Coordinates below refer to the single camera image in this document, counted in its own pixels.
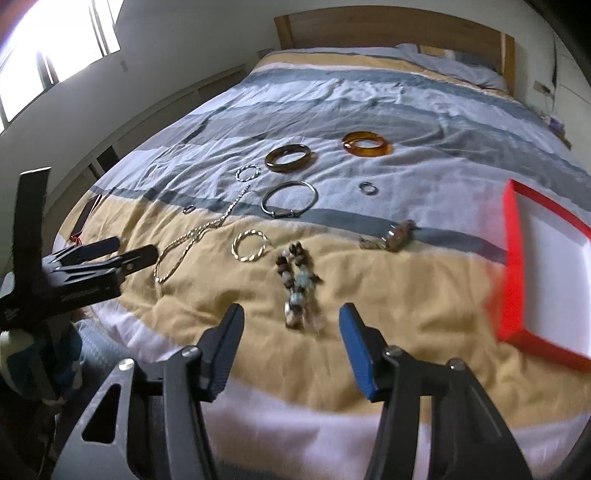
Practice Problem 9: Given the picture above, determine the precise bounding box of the silver chain necklace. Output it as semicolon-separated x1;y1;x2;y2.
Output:
153;184;253;285

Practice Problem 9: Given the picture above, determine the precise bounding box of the red jewelry box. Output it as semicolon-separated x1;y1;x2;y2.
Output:
495;180;590;372

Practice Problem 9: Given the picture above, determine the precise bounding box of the wooden nightstand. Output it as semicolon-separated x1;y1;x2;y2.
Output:
544;115;572;150

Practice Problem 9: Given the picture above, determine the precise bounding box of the beaded stone bracelet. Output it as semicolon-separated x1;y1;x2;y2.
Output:
274;240;325;331

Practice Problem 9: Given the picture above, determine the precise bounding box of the black phone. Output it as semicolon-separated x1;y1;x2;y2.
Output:
69;195;102;245

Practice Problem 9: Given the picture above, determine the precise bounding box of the dark brown bangle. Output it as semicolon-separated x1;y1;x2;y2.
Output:
264;144;311;174

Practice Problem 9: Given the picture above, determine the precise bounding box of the amber bangle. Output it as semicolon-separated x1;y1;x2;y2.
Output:
342;131;394;158

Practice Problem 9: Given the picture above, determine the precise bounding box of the wooden headboard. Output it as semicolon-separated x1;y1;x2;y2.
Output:
273;5;516;93

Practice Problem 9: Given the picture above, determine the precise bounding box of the grey pillow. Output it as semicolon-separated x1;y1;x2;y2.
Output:
397;43;509;93

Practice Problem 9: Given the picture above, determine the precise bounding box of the striped bed duvet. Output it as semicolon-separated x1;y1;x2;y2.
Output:
81;49;590;479

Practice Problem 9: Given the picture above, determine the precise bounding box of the twisted silver hoop bracelet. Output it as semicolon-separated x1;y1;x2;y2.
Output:
230;228;273;263

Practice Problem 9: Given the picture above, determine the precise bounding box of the window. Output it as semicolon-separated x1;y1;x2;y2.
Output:
1;1;123;129

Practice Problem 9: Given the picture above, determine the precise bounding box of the silver bangle with clasp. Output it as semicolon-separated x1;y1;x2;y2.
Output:
260;180;320;219

